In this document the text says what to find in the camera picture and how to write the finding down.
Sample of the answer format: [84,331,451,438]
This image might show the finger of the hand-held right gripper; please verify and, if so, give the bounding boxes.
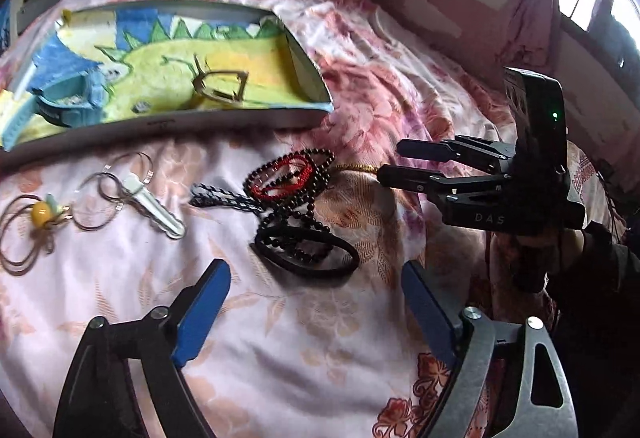
[376,164,502,205]
[396,137,517,174]

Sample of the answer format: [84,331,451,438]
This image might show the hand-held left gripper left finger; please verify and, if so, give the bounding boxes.
[52,258,232,438]

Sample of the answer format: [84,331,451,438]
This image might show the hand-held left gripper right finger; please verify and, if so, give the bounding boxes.
[401,260,581,438]

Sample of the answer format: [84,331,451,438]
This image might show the thin gold chain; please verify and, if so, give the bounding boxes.
[330,163,382,175]

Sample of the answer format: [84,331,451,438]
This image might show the black hair tie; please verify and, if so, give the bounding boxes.
[253,223,361,277]

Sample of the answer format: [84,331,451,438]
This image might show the black bead necklace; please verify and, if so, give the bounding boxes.
[243,147,336,267]

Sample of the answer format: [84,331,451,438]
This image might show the white hair clip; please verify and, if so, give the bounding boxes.
[119,171,187,239]

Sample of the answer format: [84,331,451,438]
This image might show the black braided cord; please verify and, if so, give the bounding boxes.
[189,181,267,215]

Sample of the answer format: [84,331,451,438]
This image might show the red bead bracelet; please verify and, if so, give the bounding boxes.
[249,157,314,199]

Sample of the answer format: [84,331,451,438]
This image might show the yellow bead cord necklace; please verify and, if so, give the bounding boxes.
[0,192,77,277]

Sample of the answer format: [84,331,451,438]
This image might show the white shallow box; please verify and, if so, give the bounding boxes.
[0,0,335,166]

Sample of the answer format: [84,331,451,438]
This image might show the person's right hand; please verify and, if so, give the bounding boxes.
[500,233,551,294]

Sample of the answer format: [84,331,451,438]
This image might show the red patterned cloth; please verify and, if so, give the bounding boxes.
[567,143,626,239]

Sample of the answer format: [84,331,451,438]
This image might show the pink floral bedsheet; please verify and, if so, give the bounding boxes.
[0,0,601,438]

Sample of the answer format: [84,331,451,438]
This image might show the light blue wristwatch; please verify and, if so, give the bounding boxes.
[0,67,109,149]

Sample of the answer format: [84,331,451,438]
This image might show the brown glasses frame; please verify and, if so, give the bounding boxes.
[191,53,250,108]

